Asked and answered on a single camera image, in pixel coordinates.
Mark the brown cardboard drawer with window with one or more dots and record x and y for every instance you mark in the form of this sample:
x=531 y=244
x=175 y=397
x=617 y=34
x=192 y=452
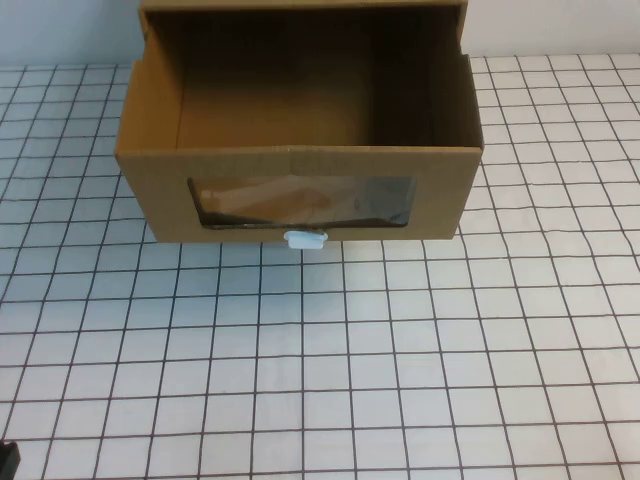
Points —
x=150 y=200

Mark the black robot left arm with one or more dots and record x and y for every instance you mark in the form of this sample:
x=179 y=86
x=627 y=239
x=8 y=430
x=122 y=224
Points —
x=7 y=462

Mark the brown cardboard drawer sleeve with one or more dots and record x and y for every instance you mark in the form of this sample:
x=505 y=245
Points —
x=300 y=4

